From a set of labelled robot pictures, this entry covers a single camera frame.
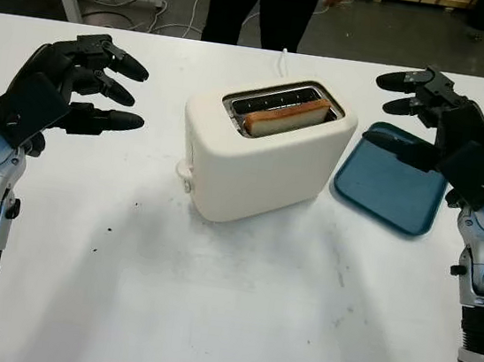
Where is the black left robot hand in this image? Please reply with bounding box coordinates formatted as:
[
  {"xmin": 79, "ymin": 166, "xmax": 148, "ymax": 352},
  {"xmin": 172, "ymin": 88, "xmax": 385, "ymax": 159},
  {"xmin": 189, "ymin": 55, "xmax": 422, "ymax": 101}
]
[{"xmin": 1, "ymin": 22, "xmax": 156, "ymax": 145}]

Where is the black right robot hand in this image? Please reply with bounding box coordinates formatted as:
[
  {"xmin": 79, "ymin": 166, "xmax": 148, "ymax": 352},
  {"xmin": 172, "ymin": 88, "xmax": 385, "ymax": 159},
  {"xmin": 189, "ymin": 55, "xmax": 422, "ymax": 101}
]
[{"xmin": 358, "ymin": 58, "xmax": 484, "ymax": 181}]

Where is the slice of toast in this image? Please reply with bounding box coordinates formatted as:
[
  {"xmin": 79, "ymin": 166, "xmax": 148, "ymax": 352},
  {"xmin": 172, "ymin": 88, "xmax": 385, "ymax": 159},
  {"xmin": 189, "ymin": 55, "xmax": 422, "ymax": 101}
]
[{"xmin": 242, "ymin": 91, "xmax": 330, "ymax": 148}]

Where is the person in black clothes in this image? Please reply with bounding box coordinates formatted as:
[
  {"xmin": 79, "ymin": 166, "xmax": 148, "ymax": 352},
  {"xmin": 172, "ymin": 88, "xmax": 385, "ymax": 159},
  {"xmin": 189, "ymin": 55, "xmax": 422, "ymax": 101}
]
[{"xmin": 200, "ymin": 0, "xmax": 325, "ymax": 58}]

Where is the cream two-slot toaster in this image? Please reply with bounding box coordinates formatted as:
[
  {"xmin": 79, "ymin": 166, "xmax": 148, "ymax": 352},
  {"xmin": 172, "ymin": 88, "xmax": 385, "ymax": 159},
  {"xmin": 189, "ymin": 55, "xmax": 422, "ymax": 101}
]
[{"xmin": 170, "ymin": 65, "xmax": 364, "ymax": 240}]

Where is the blue plastic tray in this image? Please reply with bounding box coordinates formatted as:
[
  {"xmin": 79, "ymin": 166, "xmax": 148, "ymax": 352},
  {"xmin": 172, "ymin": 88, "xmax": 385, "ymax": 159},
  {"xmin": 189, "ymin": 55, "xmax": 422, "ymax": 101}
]
[{"xmin": 327, "ymin": 116, "xmax": 456, "ymax": 242}]

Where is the bystander dark trouser leg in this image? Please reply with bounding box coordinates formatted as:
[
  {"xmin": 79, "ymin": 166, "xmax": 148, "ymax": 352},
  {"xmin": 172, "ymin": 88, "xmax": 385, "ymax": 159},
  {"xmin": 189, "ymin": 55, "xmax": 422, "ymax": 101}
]
[{"xmin": 463, "ymin": 0, "xmax": 484, "ymax": 44}]

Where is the white cable on floor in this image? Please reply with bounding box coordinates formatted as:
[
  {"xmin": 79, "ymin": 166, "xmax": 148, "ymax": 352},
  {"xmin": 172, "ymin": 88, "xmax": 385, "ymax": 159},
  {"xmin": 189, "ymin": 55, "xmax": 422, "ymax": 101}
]
[{"xmin": 151, "ymin": 0, "xmax": 213, "ymax": 42}]

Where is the white toaster power cable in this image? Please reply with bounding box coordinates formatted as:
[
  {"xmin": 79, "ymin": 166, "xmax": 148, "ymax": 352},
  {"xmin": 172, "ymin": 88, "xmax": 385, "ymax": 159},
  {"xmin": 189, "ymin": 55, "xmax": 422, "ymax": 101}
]
[{"xmin": 273, "ymin": 46, "xmax": 292, "ymax": 81}]

